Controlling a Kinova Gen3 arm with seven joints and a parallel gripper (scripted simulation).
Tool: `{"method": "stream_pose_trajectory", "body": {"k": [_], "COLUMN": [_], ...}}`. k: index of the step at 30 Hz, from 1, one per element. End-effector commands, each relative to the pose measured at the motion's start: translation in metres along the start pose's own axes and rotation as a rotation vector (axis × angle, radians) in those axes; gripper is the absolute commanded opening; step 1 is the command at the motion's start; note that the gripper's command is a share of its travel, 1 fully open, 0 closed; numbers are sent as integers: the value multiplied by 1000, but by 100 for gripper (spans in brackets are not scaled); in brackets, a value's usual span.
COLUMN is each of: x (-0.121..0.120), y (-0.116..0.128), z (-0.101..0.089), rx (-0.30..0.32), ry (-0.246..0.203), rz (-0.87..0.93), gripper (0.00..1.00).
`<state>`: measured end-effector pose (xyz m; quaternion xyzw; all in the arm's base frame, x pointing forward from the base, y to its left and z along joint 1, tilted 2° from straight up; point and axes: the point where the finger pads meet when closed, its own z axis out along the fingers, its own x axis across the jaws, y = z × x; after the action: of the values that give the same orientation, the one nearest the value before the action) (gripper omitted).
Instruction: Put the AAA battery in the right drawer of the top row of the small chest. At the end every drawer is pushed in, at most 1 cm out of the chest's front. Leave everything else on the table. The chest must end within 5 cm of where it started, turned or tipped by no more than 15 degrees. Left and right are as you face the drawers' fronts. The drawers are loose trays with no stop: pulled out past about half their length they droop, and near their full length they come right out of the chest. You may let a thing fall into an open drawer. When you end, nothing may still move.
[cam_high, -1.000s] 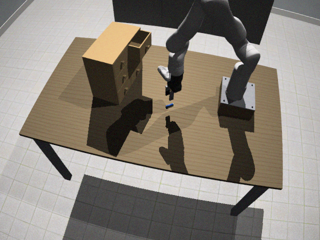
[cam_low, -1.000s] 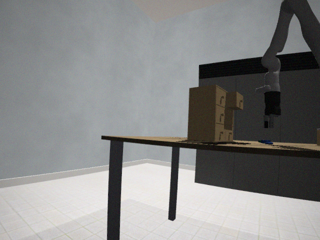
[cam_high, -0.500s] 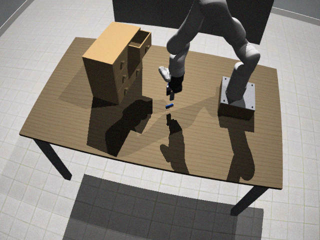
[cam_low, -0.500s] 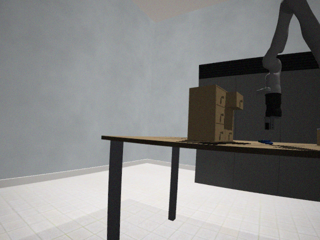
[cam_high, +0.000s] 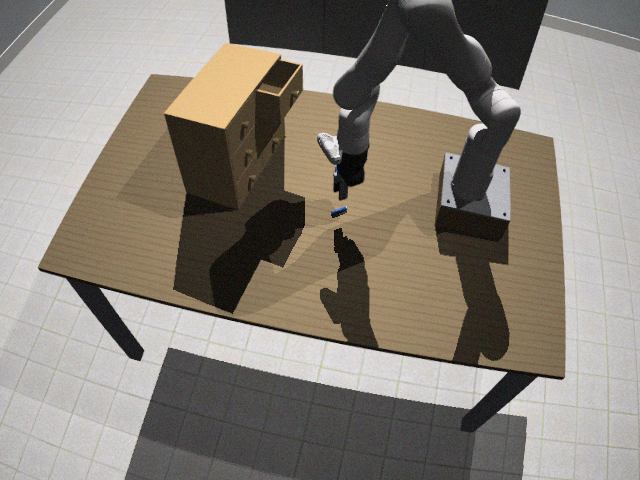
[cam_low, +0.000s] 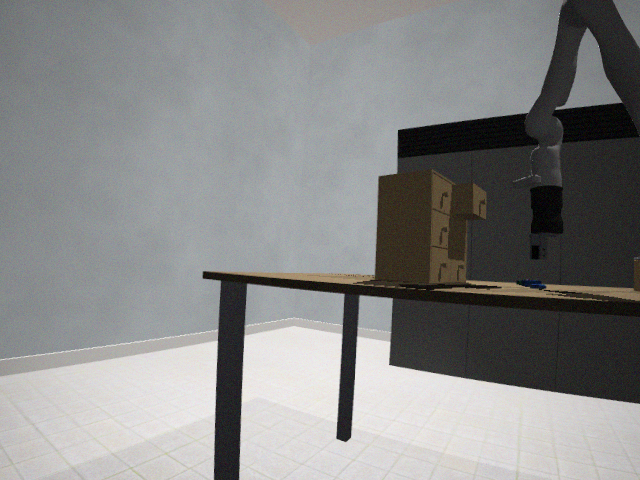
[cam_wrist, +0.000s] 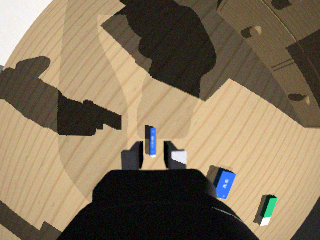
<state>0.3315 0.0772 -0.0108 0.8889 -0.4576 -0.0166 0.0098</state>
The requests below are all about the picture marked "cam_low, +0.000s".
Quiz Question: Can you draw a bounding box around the small wooden chest of drawers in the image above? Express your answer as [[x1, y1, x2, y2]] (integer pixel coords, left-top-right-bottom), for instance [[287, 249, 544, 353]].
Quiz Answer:
[[375, 169, 467, 283]]

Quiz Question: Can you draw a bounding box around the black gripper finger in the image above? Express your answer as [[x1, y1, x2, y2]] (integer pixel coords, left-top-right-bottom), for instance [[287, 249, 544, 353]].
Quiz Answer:
[[538, 232, 557, 259], [529, 233, 539, 259]]

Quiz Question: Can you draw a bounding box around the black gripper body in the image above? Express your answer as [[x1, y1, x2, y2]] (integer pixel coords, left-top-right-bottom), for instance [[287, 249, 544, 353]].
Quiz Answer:
[[513, 167, 563, 234]]

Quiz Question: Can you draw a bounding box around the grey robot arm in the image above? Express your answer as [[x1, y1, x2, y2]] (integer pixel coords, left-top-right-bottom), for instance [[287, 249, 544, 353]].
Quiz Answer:
[[525, 0, 640, 171]]

